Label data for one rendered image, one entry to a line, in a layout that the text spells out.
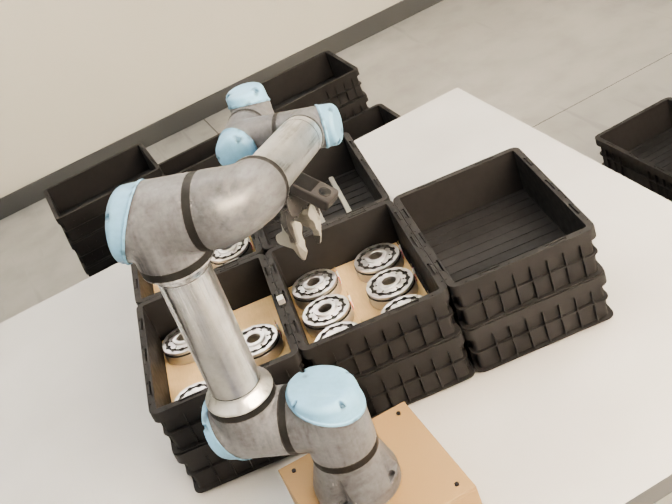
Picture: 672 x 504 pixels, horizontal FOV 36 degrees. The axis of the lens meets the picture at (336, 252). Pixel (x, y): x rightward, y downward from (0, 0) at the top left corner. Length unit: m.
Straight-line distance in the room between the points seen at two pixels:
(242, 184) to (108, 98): 3.94
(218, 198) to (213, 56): 4.03
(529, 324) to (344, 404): 0.54
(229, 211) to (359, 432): 0.46
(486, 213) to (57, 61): 3.32
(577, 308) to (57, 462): 1.16
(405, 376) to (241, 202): 0.71
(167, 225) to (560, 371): 0.90
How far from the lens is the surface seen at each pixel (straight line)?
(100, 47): 5.29
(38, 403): 2.60
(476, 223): 2.28
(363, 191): 2.54
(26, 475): 2.41
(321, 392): 1.66
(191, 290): 1.53
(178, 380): 2.18
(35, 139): 5.36
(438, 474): 1.79
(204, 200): 1.43
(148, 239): 1.47
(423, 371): 2.03
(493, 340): 2.04
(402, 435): 1.87
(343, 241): 2.27
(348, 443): 1.68
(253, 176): 1.46
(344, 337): 1.92
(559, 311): 2.06
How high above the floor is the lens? 2.05
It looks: 31 degrees down
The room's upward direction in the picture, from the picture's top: 22 degrees counter-clockwise
